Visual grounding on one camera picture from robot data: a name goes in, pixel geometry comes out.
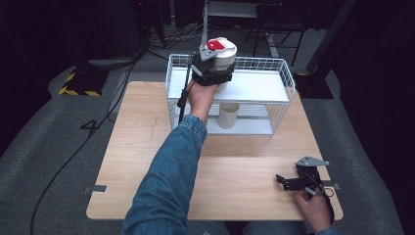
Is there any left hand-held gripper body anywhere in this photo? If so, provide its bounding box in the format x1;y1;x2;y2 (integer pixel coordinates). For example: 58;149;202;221
190;43;218;86

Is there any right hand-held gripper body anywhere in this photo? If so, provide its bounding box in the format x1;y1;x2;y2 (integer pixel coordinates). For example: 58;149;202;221
296;156;331;197

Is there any white cup with red-labelled lid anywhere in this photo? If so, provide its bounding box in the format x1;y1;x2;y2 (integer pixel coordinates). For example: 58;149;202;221
207;36;238;92

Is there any white wire shelf rack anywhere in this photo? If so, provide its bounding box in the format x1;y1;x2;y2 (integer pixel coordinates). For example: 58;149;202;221
164;53;297;137

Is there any white paper cup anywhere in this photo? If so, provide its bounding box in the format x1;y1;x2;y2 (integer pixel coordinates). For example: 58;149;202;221
217;102;241;130

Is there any person's left hand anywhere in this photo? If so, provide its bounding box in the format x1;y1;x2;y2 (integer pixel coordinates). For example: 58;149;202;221
187;80;220;123

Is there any person's right hand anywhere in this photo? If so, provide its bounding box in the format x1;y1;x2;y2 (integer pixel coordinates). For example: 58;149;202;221
295;189;332;233

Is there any grey tape strip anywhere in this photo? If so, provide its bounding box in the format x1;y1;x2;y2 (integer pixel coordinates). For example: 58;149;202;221
321;180;341;191
83;184;108;196

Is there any white metal stand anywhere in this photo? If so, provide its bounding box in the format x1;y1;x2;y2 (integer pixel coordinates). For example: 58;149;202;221
199;0;259;55

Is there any person's right leg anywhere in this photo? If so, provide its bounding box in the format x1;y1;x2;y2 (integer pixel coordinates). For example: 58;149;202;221
243;220;308;235

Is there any black chair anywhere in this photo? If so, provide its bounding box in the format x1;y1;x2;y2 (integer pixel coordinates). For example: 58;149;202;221
244;2;308;67

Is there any yellow-black striped stand base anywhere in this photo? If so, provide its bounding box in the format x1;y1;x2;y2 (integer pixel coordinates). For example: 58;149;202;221
58;67;111;98

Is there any right hand-held gripper cable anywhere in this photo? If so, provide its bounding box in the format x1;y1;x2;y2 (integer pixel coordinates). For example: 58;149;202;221
312;182;337;226

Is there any hand-held gripper cable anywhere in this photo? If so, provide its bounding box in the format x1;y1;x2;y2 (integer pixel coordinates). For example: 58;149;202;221
176;53;194;124
312;182;337;226

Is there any left hand-held gripper cable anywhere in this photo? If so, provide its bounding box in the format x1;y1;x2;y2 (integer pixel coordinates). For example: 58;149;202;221
176;53;194;124

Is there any bundle of floor cables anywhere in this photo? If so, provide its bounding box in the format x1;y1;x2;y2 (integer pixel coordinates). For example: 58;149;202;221
143;22;205;51

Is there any black slanted post with base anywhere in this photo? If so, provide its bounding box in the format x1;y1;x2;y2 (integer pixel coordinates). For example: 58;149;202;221
293;0;358;101

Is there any long black floor cable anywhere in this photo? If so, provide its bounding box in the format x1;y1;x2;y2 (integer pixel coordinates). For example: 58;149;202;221
29;55;142;235

